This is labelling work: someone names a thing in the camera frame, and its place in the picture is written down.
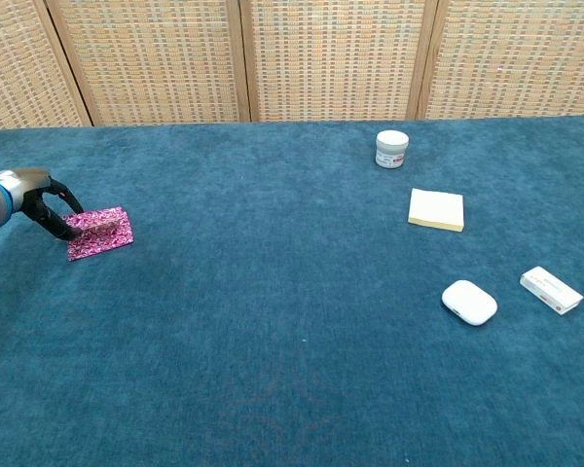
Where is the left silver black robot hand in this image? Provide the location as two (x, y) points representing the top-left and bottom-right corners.
(12, 166), (85, 241)

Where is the blue carpet table mat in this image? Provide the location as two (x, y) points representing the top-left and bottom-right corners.
(0, 115), (584, 467)

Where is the woven bamboo folding screen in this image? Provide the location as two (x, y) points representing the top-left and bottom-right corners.
(0, 0), (584, 132)

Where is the small white labelled jar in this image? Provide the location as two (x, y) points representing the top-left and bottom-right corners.
(374, 129), (411, 170)

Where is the pale yellow sticky note pad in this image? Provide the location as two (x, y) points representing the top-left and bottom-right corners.
(407, 188), (466, 234)

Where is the white earbuds charging case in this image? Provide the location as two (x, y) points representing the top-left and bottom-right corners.
(441, 279), (498, 327)

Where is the small white orange-print box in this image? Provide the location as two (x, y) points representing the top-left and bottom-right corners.
(519, 266), (584, 316)

